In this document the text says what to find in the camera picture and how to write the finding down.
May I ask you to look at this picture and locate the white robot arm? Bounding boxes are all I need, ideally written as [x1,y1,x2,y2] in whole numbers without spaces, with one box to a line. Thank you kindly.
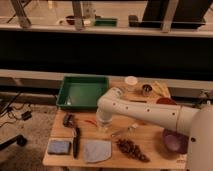
[96,87,213,171]

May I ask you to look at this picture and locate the red small bowl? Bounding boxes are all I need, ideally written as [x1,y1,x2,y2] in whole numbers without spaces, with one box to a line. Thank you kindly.
[156,97,177,105]

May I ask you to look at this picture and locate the purple bowl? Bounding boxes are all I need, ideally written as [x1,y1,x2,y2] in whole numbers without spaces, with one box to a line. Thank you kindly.
[163,129,189,154]

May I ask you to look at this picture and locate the white plastic cup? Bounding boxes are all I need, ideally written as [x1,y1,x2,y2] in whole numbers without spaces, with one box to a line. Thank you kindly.
[124,76,138,92]

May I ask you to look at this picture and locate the green plastic tray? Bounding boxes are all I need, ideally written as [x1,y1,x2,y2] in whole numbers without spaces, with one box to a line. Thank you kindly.
[56,76,109,110]

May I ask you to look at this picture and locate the black rectangular block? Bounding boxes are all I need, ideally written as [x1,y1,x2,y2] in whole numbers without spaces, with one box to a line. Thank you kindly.
[130,100,147,103]

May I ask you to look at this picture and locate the metal fork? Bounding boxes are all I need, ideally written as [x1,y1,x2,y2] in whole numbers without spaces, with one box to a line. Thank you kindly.
[111,123,139,137]

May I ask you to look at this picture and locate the small dark brush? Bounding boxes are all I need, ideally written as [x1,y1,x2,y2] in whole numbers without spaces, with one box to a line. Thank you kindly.
[63,114,76,128]

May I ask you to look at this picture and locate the wooden table board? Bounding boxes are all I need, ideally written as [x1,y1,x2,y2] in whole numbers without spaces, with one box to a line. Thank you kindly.
[42,80,196,171]

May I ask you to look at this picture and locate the bunch of dark grapes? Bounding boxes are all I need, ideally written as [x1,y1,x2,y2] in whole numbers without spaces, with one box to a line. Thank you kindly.
[116,139,150,162]

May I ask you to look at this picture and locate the grey blue cloth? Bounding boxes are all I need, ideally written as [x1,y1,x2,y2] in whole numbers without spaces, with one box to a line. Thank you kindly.
[83,140,112,163]

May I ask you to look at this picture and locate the blue sponge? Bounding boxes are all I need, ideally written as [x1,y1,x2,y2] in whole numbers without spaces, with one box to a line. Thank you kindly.
[47,140,71,155]

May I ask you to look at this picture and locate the black power adapter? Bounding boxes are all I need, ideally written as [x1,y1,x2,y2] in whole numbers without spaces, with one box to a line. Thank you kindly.
[21,111,32,121]

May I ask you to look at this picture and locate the black chair base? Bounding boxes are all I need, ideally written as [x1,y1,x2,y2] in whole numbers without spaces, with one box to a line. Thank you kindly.
[0,134,27,151]

